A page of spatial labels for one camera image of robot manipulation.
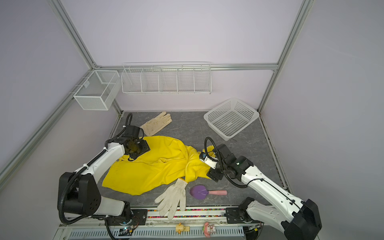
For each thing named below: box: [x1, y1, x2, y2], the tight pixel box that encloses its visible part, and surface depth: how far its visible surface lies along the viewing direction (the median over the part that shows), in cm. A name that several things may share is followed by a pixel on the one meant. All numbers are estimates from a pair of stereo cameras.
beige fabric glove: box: [140, 111, 173, 137], surface depth 115 cm
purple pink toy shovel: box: [190, 184, 228, 200], surface depth 82 cm
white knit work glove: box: [154, 178, 189, 220], surface depth 81 cm
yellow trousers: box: [102, 136, 213, 196], surface depth 88 cm
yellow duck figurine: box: [175, 222, 191, 235], surface depth 69 cm
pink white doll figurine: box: [202, 222, 216, 238], surface depth 69 cm
